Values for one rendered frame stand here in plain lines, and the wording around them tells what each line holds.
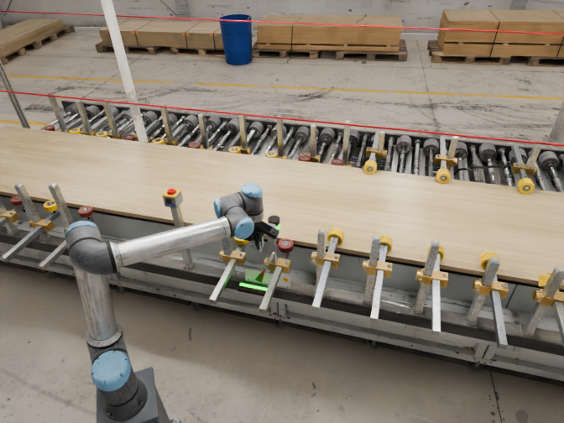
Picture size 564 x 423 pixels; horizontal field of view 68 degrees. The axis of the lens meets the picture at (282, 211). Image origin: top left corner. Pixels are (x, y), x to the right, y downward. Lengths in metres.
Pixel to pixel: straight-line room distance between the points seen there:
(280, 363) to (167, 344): 0.78
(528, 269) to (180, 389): 2.05
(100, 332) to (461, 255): 1.73
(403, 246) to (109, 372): 1.49
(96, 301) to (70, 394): 1.29
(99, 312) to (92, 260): 0.38
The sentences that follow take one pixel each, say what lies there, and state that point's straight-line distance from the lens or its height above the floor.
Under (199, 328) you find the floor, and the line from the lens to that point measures 3.05.
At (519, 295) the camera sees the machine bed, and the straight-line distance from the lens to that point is 2.47.
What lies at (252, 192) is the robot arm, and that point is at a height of 1.38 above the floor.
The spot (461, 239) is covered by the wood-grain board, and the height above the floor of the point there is 0.90.
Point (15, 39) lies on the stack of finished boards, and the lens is 9.70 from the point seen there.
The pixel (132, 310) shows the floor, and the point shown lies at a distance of 3.30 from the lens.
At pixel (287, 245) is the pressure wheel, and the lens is 2.20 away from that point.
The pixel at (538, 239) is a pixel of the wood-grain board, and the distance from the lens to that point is 2.56.
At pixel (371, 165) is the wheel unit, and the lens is 2.74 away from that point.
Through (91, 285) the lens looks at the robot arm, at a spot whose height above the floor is 1.21.
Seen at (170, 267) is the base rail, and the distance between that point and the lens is 2.49.
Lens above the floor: 2.40
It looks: 38 degrees down
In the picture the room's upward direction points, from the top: 2 degrees counter-clockwise
